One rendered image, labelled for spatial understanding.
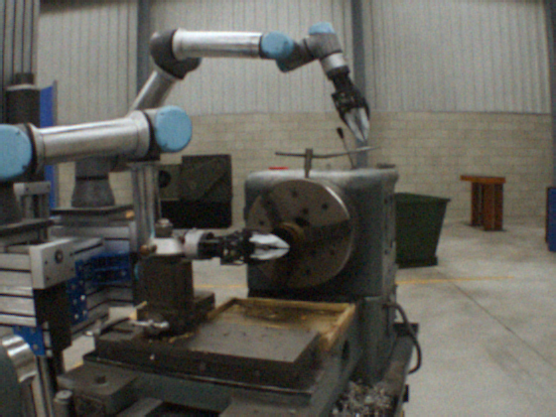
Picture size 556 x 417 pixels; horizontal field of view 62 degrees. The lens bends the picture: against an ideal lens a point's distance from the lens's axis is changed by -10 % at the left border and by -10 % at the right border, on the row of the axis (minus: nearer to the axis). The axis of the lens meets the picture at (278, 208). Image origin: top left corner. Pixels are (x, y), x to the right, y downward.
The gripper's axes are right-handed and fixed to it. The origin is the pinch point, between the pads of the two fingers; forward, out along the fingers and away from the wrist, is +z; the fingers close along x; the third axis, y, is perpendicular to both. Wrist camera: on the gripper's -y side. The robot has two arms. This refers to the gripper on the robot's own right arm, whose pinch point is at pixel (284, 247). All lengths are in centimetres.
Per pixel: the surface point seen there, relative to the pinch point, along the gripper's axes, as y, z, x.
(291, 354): 40.2, 14.6, -10.5
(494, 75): -1116, 147, 209
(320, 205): -22.9, 2.9, 8.1
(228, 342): 37.4, 2.0, -10.6
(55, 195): -327, -392, -11
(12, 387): 87, 3, 2
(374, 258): -38.5, 15.9, -9.7
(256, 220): -22.7, -16.1, 3.4
